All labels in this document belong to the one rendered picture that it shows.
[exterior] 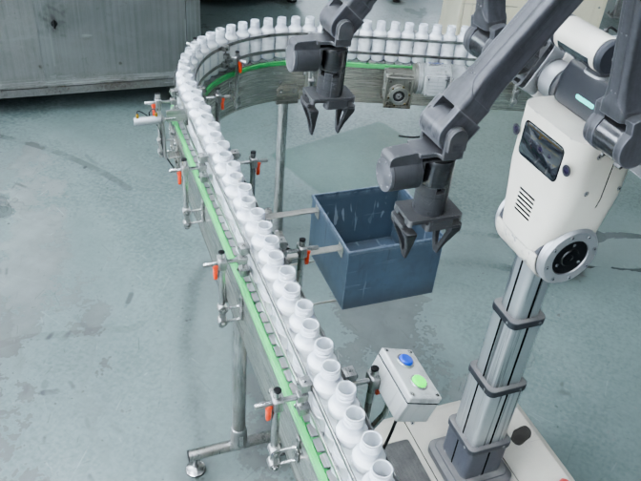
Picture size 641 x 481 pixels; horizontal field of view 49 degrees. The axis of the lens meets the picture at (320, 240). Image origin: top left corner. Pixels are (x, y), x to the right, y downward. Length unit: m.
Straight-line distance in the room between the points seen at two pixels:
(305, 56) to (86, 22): 3.25
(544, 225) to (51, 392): 2.00
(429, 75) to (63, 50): 2.50
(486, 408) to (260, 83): 1.65
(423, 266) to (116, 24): 3.01
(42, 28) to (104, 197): 1.19
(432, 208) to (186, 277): 2.29
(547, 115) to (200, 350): 1.87
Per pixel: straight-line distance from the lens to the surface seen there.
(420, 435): 2.44
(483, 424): 2.15
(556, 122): 1.60
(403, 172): 1.11
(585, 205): 1.63
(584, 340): 3.40
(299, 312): 1.46
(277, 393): 1.37
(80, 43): 4.67
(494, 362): 2.00
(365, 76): 3.09
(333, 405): 1.33
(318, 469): 1.40
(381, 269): 2.07
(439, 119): 1.11
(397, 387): 1.41
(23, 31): 4.64
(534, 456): 2.51
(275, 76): 3.03
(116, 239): 3.63
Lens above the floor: 2.14
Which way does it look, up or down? 36 degrees down
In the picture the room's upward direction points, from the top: 5 degrees clockwise
